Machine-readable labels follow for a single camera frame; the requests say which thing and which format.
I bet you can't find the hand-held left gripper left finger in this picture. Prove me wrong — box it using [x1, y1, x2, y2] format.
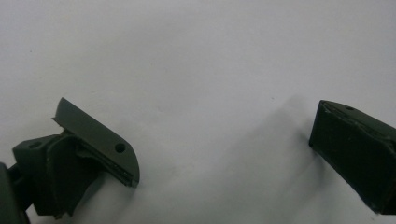
[12, 97, 141, 218]

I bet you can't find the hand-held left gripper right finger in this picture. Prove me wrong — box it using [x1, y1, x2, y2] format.
[308, 99, 396, 216]

